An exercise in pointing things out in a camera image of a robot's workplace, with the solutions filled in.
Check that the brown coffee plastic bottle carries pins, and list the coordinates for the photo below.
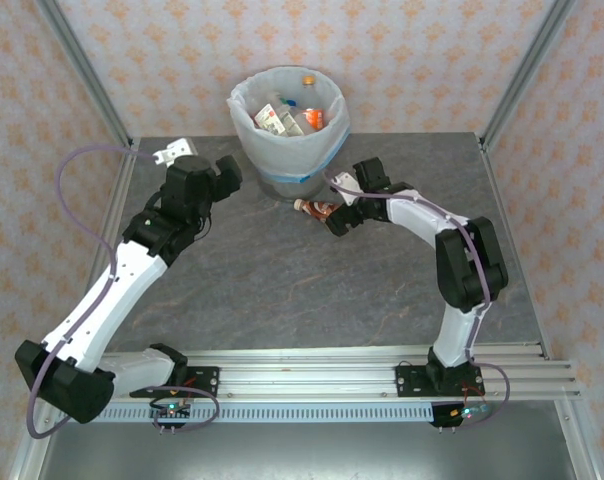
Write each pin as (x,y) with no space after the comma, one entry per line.
(314,207)

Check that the small red white carton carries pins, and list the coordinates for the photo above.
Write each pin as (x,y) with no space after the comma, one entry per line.
(269,120)

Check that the white green-label plastic bottle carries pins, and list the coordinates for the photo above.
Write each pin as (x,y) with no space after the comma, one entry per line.
(294,126)

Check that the orange-label clear soda bottle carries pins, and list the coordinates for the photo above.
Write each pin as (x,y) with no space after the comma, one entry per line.
(314,118)

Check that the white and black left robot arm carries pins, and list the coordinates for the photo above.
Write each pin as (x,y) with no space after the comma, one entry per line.
(127,285)

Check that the round metal bin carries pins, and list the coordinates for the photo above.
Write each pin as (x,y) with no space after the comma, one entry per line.
(292,187)

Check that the white lined trash bin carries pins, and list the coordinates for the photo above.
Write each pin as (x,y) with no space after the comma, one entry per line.
(287,150)

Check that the aluminium table edge rail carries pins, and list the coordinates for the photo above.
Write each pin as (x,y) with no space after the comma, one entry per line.
(117,200)
(507,225)

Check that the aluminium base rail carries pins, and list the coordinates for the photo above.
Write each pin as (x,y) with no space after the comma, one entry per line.
(307,372)

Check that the aluminium frame post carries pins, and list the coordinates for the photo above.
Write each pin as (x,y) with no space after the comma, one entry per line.
(82,65)
(527,65)

